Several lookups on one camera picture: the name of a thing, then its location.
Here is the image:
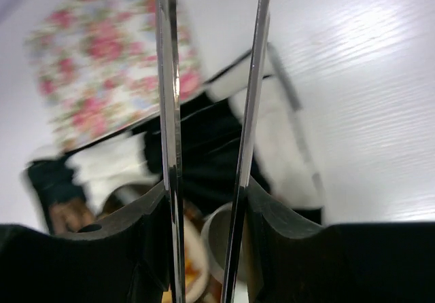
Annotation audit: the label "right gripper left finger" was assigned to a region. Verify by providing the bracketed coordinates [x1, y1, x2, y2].
[50, 180, 171, 303]

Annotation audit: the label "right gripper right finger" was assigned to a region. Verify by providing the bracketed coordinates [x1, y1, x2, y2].
[245, 177, 327, 303]

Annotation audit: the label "metal tongs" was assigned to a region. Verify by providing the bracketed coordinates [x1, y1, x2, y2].
[155, 0, 271, 302]

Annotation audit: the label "dark rimmed ceramic plate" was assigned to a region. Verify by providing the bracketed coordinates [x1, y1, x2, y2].
[98, 180, 225, 303]

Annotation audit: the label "metal cup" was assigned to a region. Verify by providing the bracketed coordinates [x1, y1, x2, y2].
[201, 202, 232, 284]

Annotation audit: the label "black white checkered cloth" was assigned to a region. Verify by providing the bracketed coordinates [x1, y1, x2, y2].
[24, 46, 323, 234]

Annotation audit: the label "floral rectangular tray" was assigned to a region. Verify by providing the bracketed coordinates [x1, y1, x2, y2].
[23, 0, 205, 153]

